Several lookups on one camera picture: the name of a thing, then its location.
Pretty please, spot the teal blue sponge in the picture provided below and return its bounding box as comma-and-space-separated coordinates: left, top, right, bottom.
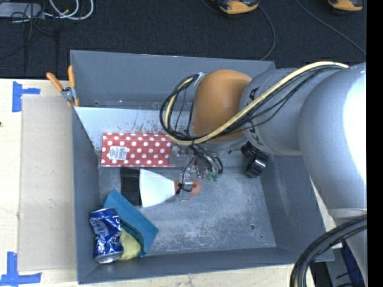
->
103, 189, 160, 258

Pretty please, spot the grey metal bin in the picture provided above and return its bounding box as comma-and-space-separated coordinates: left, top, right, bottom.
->
69, 49, 336, 285

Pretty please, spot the red white-dotted flat packet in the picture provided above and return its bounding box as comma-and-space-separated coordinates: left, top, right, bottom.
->
100, 132, 176, 168

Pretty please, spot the crushed blue drink can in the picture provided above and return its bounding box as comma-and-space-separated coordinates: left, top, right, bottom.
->
88, 207, 124, 264

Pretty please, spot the yellow soft lump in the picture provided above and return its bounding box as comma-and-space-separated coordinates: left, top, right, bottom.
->
118, 228, 142, 261

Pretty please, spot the black cylinder on white bracket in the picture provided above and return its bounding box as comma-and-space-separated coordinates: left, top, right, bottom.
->
240, 141, 269, 179

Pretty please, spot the white brush with orange handle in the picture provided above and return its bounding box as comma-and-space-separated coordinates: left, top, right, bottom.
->
119, 167, 202, 209

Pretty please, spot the brown cardboard board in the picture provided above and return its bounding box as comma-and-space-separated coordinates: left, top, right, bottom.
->
16, 95, 76, 273

